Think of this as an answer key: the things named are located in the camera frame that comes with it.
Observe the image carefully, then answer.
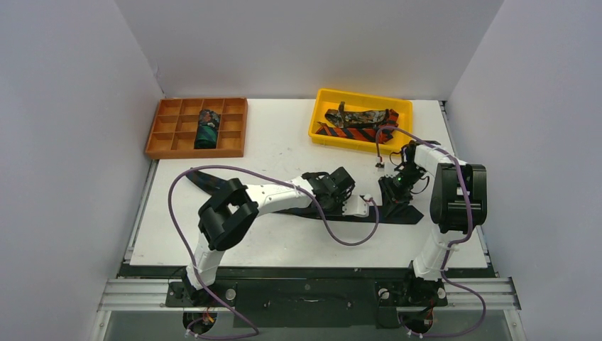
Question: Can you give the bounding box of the navy striped tie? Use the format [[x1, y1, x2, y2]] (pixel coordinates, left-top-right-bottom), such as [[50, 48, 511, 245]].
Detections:
[[186, 170, 424, 224]]

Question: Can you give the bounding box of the yellow plastic tray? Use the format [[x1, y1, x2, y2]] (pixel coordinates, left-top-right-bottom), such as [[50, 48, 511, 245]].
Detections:
[[308, 88, 413, 153]]

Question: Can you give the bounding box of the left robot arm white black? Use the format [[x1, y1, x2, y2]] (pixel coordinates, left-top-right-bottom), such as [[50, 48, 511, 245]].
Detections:
[[182, 167, 368, 305]]

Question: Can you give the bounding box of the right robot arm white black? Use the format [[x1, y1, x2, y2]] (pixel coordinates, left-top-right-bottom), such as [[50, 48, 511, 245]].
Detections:
[[378, 141, 487, 305]]

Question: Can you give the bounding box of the orange black striped tie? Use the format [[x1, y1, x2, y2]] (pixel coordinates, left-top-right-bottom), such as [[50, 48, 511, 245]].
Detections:
[[315, 109, 399, 144]]

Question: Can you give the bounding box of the rolled green patterned tie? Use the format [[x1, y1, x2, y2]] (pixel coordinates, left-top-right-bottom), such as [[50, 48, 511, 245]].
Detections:
[[194, 109, 221, 149]]

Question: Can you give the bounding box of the orange wooden divider tray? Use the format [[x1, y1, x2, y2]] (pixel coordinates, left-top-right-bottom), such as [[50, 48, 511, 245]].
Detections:
[[146, 97, 248, 160]]

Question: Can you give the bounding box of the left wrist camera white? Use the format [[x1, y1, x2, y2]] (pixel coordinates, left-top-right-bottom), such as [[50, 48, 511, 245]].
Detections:
[[342, 195, 373, 217]]

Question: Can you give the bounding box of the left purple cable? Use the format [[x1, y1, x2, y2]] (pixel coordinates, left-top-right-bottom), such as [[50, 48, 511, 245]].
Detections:
[[167, 166, 380, 341]]

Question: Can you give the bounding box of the purple cable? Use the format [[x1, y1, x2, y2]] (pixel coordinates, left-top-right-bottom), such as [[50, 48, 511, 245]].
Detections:
[[167, 166, 380, 341], [375, 126, 487, 340]]

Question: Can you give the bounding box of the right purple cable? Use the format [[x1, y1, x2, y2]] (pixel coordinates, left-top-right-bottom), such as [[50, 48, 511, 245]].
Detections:
[[375, 126, 487, 340]]

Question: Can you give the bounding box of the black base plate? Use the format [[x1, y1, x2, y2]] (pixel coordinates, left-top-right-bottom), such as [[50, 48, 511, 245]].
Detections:
[[117, 264, 497, 330]]

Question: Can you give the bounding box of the aluminium frame rail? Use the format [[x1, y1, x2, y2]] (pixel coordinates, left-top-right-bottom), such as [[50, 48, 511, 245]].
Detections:
[[97, 278, 520, 313]]

